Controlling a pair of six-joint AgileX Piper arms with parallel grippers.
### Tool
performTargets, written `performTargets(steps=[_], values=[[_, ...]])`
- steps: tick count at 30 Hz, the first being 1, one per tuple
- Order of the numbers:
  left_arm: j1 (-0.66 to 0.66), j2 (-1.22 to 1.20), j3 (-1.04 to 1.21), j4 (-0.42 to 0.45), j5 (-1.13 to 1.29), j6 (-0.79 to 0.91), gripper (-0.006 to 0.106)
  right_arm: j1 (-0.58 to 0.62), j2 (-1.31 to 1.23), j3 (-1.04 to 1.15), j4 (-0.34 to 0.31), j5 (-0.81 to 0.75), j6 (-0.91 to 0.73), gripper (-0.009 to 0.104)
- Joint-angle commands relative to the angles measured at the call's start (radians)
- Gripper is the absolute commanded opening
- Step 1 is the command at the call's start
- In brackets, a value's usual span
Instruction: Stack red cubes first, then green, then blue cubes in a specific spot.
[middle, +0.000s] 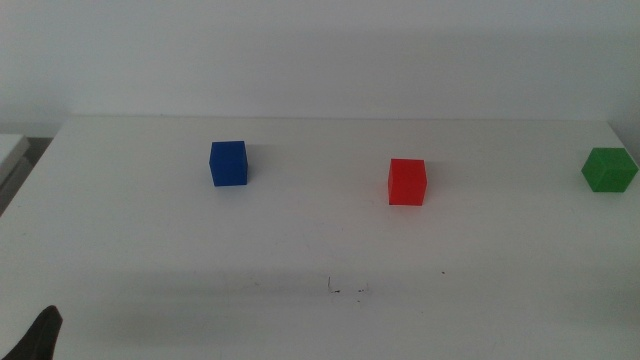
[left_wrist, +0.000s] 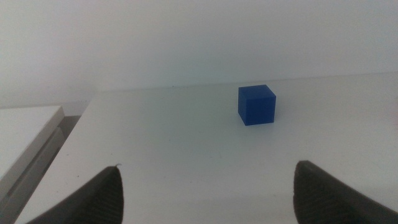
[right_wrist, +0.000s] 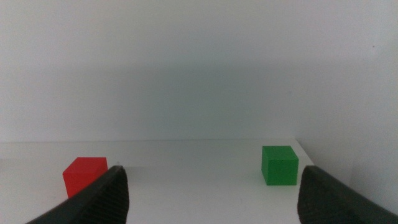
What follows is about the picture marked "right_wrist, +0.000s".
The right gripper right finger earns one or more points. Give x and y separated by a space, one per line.
323 202

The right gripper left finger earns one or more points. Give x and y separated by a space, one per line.
105 202

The red cube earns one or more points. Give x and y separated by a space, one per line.
81 174

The green cube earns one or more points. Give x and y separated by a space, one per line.
280 168

